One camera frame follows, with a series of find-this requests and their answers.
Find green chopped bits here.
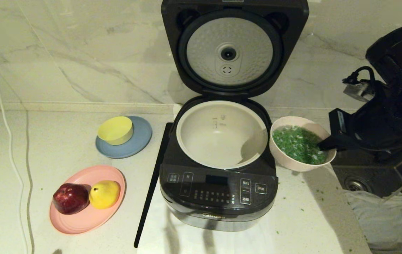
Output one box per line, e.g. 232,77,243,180
272,126,328,165

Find dark steel sink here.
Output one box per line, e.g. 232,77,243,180
331,141,402,254

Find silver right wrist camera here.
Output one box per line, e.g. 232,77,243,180
343,79,377,103

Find black rice cooker body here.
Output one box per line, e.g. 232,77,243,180
158,95,279,232

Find white inner pot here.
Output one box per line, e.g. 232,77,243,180
175,100,269,170

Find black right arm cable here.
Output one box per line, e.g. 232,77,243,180
342,66,378,87

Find yellow pear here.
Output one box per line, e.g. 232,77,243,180
89,180,121,209

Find black rice cooker lid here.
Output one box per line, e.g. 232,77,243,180
161,0,309,99

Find pink bowl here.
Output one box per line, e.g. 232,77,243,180
269,116,337,173

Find yellow bowl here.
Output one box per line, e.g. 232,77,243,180
97,116,134,146

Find red apple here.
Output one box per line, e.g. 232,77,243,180
53,183,90,215

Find grey rag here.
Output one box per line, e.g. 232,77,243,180
344,190,402,253

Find blue plate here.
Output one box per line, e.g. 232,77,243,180
95,116,152,159

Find pink plate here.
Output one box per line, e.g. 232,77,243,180
49,165,126,235

